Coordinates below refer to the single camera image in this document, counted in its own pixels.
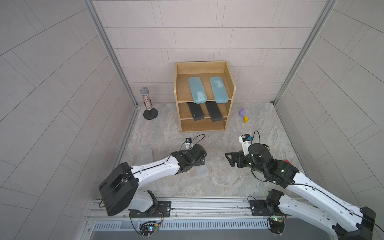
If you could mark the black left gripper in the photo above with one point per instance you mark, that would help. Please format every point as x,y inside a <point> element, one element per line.
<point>199,161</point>

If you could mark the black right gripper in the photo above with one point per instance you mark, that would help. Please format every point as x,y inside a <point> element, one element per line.
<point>239,155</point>

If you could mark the clear pencil case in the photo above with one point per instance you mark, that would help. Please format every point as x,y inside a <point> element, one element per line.
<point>201,170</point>
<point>146,157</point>

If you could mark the black pencil case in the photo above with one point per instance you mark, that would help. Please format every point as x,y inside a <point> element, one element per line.
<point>196,111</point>
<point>214,111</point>

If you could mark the teal pencil case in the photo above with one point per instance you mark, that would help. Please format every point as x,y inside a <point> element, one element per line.
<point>197,90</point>
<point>219,90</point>

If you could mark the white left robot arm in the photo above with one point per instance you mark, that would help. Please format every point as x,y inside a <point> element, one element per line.
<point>121,188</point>

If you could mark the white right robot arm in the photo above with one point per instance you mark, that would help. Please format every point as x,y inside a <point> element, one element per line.
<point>340,219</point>

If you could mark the wooden three-tier shelf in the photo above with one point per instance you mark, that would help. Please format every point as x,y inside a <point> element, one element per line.
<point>183,96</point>

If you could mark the purple bunny figurine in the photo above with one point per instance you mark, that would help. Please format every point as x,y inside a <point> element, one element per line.
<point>242,111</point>

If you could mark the toy microphone on stand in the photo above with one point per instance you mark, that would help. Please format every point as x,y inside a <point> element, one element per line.
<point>150,113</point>

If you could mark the right circuit board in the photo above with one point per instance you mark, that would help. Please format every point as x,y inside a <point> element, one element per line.
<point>276,224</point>

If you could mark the circuit board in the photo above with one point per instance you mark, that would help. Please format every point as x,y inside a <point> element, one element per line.
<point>148,228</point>
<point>276,224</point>

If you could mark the left circuit board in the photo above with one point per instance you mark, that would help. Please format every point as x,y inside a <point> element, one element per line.
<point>148,228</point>

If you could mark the metal corner profile right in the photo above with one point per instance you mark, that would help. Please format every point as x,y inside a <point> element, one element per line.
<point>324,15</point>

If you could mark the metal corner profile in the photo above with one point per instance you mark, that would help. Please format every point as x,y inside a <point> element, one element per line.
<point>90,7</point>
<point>324,15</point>

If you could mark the metal corner profile left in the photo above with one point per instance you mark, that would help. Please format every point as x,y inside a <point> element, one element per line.
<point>90,7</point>

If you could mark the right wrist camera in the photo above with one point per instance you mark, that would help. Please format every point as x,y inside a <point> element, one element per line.
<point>245,141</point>

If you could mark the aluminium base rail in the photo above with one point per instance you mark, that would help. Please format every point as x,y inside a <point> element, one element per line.
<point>182,214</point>

